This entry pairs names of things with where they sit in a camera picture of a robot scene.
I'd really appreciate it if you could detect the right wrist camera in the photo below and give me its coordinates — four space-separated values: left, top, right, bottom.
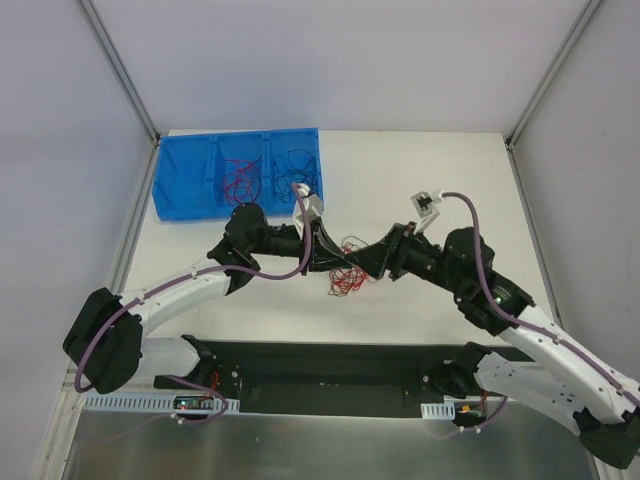
411 190 444 234

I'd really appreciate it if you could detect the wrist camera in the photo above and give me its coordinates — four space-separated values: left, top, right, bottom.
411 190 444 234
292 183 324 237

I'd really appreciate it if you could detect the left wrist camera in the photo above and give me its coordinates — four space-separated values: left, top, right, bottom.
292 183 324 237

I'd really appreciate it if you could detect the left aluminium frame post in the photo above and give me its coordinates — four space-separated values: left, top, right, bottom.
77 0 162 144

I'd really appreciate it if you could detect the right aluminium frame post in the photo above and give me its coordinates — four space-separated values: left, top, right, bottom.
504 0 609 146

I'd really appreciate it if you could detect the dark red thin wire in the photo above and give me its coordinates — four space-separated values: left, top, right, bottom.
223 157 264 204

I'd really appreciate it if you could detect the black thin wire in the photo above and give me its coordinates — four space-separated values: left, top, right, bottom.
271 158 307 205
274 147 321 194

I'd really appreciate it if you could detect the aluminium frame post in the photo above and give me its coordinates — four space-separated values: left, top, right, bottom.
504 0 609 146
77 0 162 144

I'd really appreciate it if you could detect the blue plastic divided bin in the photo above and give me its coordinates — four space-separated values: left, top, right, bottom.
152 128 323 222

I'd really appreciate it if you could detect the white cable duct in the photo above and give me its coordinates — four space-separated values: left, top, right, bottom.
84 393 240 415
420 401 456 421

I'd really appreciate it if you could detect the right white cable duct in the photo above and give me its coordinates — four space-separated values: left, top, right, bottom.
420 401 456 421

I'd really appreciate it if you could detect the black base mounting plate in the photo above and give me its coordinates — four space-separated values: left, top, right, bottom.
139 339 536 416

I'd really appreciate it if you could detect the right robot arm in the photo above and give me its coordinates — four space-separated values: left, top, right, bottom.
347 223 639 470

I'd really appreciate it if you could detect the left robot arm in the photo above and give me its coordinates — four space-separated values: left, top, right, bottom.
63 198 322 394

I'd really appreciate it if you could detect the left white cable duct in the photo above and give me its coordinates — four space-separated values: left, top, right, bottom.
84 393 240 415

